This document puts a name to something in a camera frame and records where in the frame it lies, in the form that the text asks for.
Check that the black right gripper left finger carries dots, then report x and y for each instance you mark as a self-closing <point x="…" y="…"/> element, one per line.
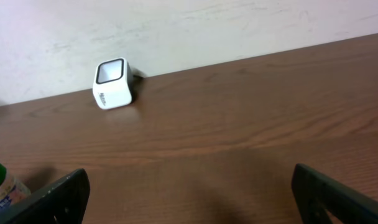
<point x="63" y="201"/>

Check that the green cap bottle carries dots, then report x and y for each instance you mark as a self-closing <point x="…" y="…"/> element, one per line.
<point x="12" y="190"/>

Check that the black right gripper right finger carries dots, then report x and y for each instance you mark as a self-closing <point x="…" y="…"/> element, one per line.
<point x="317" y="194"/>

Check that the white barcode scanner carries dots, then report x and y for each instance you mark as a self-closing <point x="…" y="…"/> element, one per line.
<point x="113" y="84"/>

